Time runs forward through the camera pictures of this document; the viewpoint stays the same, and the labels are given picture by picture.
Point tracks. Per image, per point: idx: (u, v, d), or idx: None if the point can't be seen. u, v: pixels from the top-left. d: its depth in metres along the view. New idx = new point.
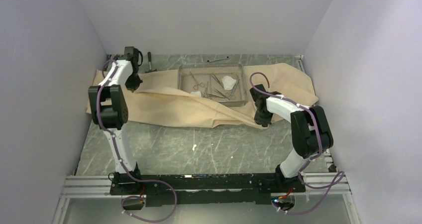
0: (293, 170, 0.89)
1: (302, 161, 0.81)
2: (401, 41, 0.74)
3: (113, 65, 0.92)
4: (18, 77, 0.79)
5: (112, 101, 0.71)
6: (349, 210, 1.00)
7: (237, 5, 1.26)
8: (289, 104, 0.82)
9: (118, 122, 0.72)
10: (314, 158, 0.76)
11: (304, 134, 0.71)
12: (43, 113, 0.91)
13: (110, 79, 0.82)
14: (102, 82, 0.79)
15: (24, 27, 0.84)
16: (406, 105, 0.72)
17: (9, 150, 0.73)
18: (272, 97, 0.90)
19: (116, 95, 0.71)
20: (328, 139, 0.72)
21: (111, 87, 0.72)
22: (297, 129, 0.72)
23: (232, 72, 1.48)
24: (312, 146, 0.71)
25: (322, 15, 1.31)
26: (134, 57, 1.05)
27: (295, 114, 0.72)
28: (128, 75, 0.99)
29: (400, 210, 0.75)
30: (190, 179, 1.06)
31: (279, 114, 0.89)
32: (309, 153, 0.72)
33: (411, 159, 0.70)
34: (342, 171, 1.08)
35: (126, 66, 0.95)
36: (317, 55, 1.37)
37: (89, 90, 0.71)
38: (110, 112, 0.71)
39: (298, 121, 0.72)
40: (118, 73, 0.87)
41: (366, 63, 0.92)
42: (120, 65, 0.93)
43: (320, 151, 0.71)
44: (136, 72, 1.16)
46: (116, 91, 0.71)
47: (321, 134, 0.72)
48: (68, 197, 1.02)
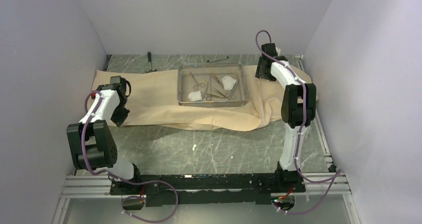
0: (288, 156, 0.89)
1: (293, 137, 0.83)
2: (400, 41, 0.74)
3: (97, 96, 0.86)
4: (19, 77, 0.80)
5: (98, 141, 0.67)
6: (349, 210, 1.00)
7: (237, 4, 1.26)
8: (289, 74, 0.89)
9: (107, 161, 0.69)
10: (301, 131, 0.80)
11: (290, 106, 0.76)
12: (44, 113, 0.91)
13: (93, 114, 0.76)
14: (84, 119, 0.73)
15: (25, 27, 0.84)
16: (406, 106, 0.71)
17: (9, 149, 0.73)
18: (277, 63, 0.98)
19: (101, 134, 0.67)
20: (311, 114, 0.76)
21: (95, 124, 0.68)
22: (286, 101, 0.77)
23: (232, 72, 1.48)
24: (295, 116, 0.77)
25: (322, 15, 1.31)
26: (120, 87, 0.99)
27: (287, 87, 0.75)
28: (114, 105, 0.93)
29: (401, 209, 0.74)
30: (190, 179, 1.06)
31: (279, 79, 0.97)
32: (292, 123, 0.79)
33: (411, 159, 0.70)
34: (342, 170, 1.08)
35: (112, 97, 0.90)
36: (317, 54, 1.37)
37: (69, 130, 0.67)
38: (97, 152, 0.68)
39: (288, 94, 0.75)
40: (102, 106, 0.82)
41: (365, 63, 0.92)
42: (105, 97, 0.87)
43: (302, 122, 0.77)
44: (123, 104, 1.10)
46: (100, 129, 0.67)
47: (307, 108, 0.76)
48: (68, 197, 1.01)
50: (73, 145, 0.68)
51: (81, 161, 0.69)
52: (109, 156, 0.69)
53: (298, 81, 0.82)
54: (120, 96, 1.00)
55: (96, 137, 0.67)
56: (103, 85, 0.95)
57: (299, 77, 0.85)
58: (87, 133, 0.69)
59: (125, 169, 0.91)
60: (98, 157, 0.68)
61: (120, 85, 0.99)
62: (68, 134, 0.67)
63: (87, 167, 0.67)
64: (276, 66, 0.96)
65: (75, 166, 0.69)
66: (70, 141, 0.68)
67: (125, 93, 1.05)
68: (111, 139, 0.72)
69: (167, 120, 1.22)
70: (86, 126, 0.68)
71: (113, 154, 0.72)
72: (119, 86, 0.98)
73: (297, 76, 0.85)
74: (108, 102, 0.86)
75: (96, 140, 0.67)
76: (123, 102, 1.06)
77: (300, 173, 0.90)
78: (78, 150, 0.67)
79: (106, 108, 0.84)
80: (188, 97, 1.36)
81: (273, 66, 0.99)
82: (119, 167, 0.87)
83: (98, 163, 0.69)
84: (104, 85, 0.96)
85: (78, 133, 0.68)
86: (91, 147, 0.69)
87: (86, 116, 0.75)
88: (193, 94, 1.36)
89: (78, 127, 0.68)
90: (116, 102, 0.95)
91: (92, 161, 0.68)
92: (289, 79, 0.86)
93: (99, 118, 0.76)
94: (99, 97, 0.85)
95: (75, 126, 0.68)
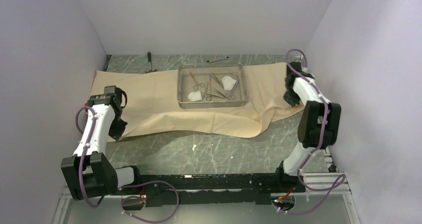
0: (293, 166, 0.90)
1: (302, 155, 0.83)
2: (401, 43, 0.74)
3: (90, 117, 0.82)
4: (19, 76, 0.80)
5: (96, 172, 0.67)
6: (350, 210, 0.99)
7: (237, 4, 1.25)
8: (313, 91, 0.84)
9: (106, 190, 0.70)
10: (314, 151, 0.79)
11: (309, 124, 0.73)
12: (43, 113, 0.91)
13: (87, 143, 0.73)
14: (80, 152, 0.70)
15: (25, 27, 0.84)
16: (407, 106, 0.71)
17: (8, 149, 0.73)
18: (301, 79, 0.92)
19: (99, 167, 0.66)
20: (332, 137, 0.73)
21: (92, 157, 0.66)
22: (306, 118, 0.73)
23: (232, 72, 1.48)
24: (312, 137, 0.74)
25: (322, 15, 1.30)
26: (114, 97, 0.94)
27: (310, 103, 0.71)
28: (111, 120, 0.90)
29: (401, 210, 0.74)
30: (190, 179, 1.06)
31: (300, 96, 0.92)
32: (307, 143, 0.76)
33: (411, 159, 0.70)
34: (343, 175, 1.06)
35: (107, 114, 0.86)
36: (317, 55, 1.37)
37: (64, 165, 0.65)
38: (95, 184, 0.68)
39: (309, 110, 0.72)
40: (96, 132, 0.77)
41: (366, 63, 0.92)
42: (99, 116, 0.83)
43: (319, 145, 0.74)
44: (119, 117, 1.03)
46: (98, 163, 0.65)
47: (327, 130, 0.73)
48: (67, 197, 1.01)
50: (70, 178, 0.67)
51: (79, 190, 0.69)
52: (109, 185, 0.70)
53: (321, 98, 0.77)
54: (115, 108, 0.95)
55: (93, 170, 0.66)
56: (96, 99, 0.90)
57: (323, 95, 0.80)
58: (82, 166, 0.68)
59: (127, 176, 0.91)
60: (97, 187, 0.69)
61: (115, 95, 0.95)
62: (63, 168, 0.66)
63: (86, 198, 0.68)
64: (300, 81, 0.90)
65: (73, 196, 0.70)
66: (66, 174, 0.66)
67: (120, 104, 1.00)
68: (109, 166, 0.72)
69: (166, 127, 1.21)
70: (81, 160, 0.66)
71: (112, 181, 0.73)
72: (114, 96, 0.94)
73: (321, 93, 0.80)
74: (103, 122, 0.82)
75: (94, 172, 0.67)
76: (118, 114, 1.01)
77: (301, 180, 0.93)
78: (75, 183, 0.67)
79: (102, 130, 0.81)
80: (188, 97, 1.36)
81: (296, 82, 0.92)
82: (119, 172, 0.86)
83: (97, 192, 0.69)
84: (97, 98, 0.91)
85: (74, 168, 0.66)
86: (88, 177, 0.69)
87: (81, 147, 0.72)
88: (193, 94, 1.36)
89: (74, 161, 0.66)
90: (112, 115, 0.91)
91: (91, 191, 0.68)
92: (312, 96, 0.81)
93: (95, 150, 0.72)
94: (92, 118, 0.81)
95: (70, 160, 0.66)
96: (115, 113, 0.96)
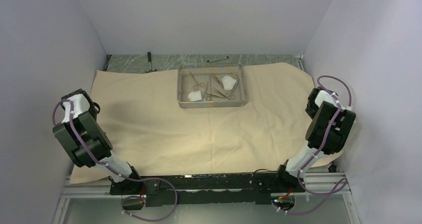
0: (296, 164, 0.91)
1: (306, 154, 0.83)
2: (402, 42, 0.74)
3: (67, 102, 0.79)
4: (19, 76, 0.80)
5: (90, 130, 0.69)
6: (349, 210, 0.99)
7: (237, 4, 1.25)
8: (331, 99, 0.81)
9: (107, 148, 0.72)
10: (317, 153, 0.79)
11: (318, 124, 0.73)
12: (43, 113, 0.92)
13: (73, 112, 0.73)
14: (67, 119, 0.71)
15: (25, 27, 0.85)
16: (407, 106, 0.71)
17: (9, 149, 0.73)
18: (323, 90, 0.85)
19: (91, 122, 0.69)
20: (339, 142, 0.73)
21: (80, 115, 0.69)
22: (317, 115, 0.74)
23: (232, 72, 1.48)
24: (319, 137, 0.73)
25: (322, 14, 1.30)
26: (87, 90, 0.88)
27: (324, 102, 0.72)
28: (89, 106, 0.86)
29: (400, 210, 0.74)
30: (190, 179, 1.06)
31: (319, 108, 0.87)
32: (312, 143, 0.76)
33: (411, 159, 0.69)
34: (345, 177, 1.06)
35: (83, 98, 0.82)
36: (317, 55, 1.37)
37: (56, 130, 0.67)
38: (94, 142, 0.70)
39: (322, 110, 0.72)
40: (78, 105, 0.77)
41: (366, 62, 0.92)
42: (75, 99, 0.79)
43: (320, 147, 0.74)
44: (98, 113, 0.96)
46: (88, 118, 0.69)
47: (337, 135, 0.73)
48: (68, 197, 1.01)
50: (67, 144, 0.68)
51: (81, 156, 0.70)
52: (107, 141, 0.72)
53: (338, 105, 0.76)
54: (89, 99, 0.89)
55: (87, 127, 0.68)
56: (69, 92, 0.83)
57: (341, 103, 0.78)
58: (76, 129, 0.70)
59: (122, 165, 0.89)
60: (97, 145, 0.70)
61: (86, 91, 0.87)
62: (56, 136, 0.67)
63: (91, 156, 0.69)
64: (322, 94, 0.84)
65: (75, 163, 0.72)
66: (61, 141, 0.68)
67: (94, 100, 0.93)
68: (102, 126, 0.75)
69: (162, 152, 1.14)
70: (71, 122, 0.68)
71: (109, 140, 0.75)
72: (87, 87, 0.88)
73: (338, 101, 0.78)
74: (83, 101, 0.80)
75: (88, 130, 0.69)
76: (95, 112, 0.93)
77: (300, 182, 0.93)
78: (75, 147, 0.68)
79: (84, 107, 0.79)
80: (189, 97, 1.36)
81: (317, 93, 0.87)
82: (117, 162, 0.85)
83: (99, 151, 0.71)
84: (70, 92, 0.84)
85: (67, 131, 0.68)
86: (86, 140, 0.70)
87: (67, 117, 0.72)
88: (193, 94, 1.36)
89: (65, 127, 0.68)
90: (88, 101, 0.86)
91: (93, 150, 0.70)
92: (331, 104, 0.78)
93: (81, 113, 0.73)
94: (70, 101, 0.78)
95: (61, 126, 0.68)
96: (92, 106, 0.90)
